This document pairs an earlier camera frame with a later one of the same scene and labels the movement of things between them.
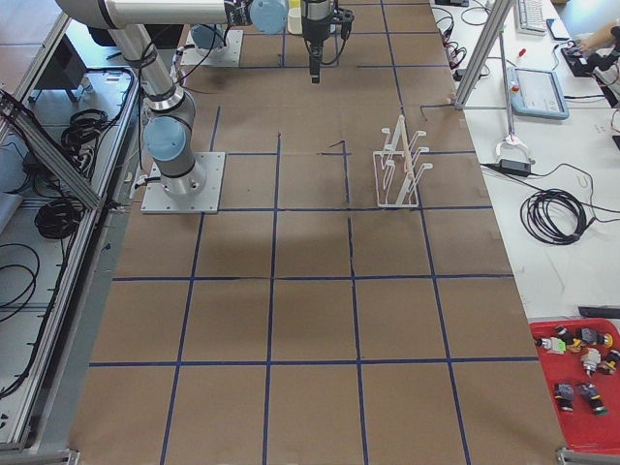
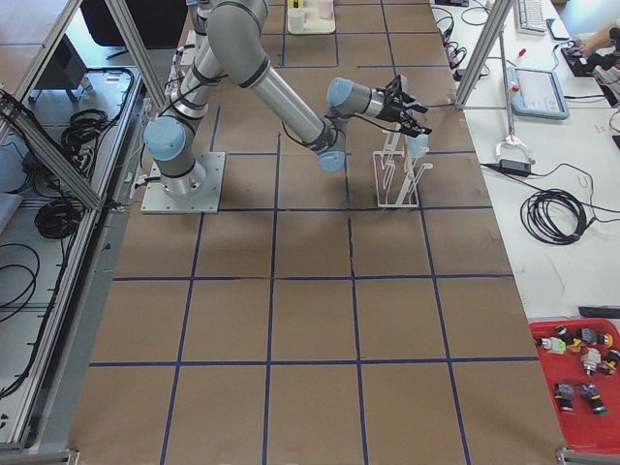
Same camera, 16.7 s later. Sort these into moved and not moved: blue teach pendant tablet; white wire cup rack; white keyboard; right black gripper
Moved: right black gripper
Not moved: blue teach pendant tablet; white wire cup rack; white keyboard
